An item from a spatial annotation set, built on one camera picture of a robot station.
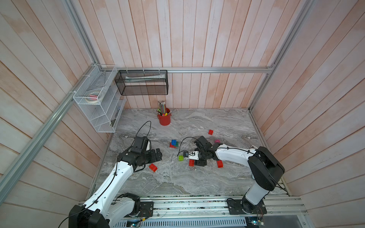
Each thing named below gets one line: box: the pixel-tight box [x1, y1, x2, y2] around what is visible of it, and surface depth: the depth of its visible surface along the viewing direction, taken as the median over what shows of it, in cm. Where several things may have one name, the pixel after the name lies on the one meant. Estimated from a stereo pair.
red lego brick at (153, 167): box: [148, 163, 158, 173], surface depth 90 cm
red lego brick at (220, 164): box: [216, 159, 224, 169], surface depth 90 cm
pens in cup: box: [153, 100, 173, 117], surface depth 106 cm
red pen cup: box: [156, 113, 172, 126], surface depth 112 cm
